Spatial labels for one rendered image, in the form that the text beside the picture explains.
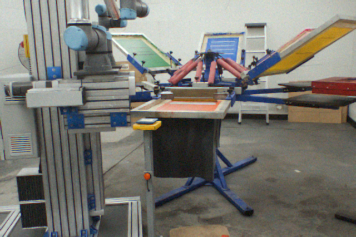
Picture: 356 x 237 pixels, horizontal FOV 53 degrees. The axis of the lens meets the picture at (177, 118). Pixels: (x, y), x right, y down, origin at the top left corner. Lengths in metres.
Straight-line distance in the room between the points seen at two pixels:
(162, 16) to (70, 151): 5.15
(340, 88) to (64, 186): 1.93
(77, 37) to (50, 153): 0.77
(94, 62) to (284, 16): 5.23
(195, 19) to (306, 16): 1.97
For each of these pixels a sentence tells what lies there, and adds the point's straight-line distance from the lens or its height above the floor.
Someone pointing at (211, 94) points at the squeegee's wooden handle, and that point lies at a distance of 2.68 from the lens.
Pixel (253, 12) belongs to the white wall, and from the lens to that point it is 6.80.
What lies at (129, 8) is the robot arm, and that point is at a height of 1.55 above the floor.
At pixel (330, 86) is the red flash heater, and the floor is 1.07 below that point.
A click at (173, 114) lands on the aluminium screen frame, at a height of 0.97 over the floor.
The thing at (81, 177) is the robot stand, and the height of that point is 0.61.
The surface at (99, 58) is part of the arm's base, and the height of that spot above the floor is 1.32.
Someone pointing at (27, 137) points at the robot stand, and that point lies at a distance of 2.19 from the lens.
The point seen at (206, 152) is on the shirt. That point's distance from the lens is 2.26.
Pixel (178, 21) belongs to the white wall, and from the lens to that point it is 6.97.
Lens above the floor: 1.36
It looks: 11 degrees down
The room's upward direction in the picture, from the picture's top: 1 degrees counter-clockwise
